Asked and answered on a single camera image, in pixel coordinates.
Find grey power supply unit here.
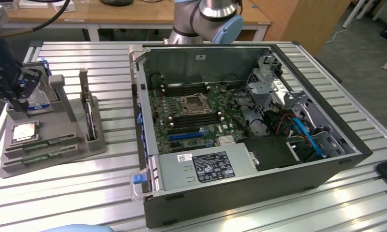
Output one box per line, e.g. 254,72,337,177
159,142,258,192

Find grey parts rack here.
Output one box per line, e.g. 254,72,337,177
0,74,108,179

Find wooden cabinet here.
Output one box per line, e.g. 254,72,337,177
265,0,345,57

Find black RAM slot bank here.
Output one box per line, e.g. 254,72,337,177
168,113,226,129
162,81,211,95

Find wooden desk with white frame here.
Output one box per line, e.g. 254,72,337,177
2,0,92,42
88,0,274,42

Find white floor cable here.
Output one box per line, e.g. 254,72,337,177
325,24,349,44

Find hard disk with blue rails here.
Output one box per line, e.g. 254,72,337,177
19,61,59,114

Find green motherboard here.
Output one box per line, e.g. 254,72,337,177
147,82,257,155

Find graphics card with metal bracket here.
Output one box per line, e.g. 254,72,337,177
79,68,98,142

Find green RAM stick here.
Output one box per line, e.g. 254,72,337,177
20,150,67,164
22,138,67,151

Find silver CPU chip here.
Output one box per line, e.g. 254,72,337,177
12,123,38,141

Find light blue rounded cap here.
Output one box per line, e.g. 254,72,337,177
58,223,118,232

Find white boxes on desk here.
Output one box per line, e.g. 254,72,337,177
15,0,78,13

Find metal disk bay cage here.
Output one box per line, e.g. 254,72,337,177
245,54,314,114

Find black open PC case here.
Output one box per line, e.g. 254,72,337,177
128,43,374,229

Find metal CPU socket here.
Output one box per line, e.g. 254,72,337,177
175,93,215,116

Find black thick cable hose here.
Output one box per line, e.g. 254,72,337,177
0,0,72,37

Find blue disk bay bracket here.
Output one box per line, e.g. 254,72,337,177
293,117,325,159

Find blue expansion slot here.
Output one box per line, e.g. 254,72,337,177
168,132,205,142

